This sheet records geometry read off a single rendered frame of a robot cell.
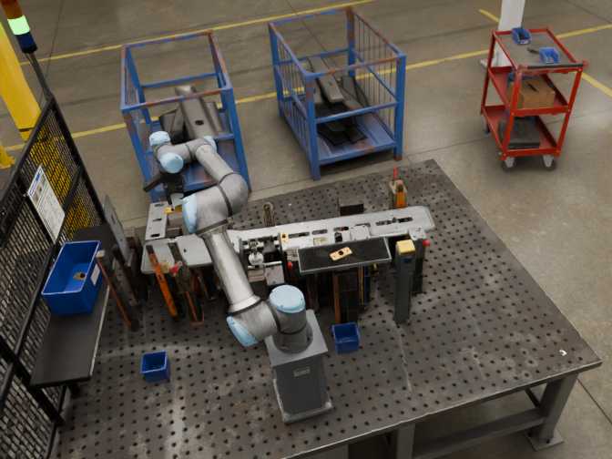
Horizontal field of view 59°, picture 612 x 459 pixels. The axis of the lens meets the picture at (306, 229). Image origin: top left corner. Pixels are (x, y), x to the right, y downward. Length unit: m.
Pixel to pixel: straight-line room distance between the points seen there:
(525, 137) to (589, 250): 1.08
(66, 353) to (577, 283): 3.02
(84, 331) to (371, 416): 1.20
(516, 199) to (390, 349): 2.29
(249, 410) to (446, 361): 0.86
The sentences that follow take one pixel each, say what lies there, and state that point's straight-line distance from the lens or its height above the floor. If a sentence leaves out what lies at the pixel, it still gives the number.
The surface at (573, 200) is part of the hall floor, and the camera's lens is 4.55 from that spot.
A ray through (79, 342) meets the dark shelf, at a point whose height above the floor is 1.03.
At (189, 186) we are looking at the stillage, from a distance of 4.41.
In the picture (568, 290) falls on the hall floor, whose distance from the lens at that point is 3.84.
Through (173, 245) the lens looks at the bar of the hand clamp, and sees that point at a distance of 2.31.
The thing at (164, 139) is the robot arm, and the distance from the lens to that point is 2.19.
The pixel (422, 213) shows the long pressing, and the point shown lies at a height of 1.00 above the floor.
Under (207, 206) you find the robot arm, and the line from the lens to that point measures 1.77.
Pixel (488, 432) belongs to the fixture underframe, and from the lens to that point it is 2.85.
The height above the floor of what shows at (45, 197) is 1.33.
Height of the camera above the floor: 2.69
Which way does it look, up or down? 41 degrees down
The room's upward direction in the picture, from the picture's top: 6 degrees counter-clockwise
